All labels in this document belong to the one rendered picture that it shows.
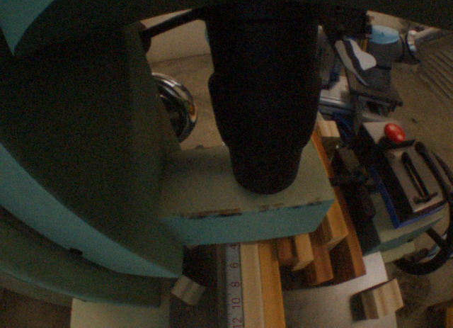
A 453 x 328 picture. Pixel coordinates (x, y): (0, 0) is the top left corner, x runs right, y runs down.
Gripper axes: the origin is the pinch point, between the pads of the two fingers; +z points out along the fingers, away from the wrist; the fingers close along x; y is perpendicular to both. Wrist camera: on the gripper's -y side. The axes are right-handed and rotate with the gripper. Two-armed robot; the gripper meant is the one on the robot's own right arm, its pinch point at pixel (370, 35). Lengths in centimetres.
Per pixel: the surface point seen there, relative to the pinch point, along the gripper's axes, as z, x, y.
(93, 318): 28, 26, -53
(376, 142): 8.5, 9.9, -3.0
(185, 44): -331, 72, -97
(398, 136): 9.4, 8.6, -0.4
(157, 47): -338, 60, -149
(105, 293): 21.9, 11.5, -35.6
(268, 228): 15.7, 9.5, -17.4
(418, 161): 11.7, 11.4, 3.1
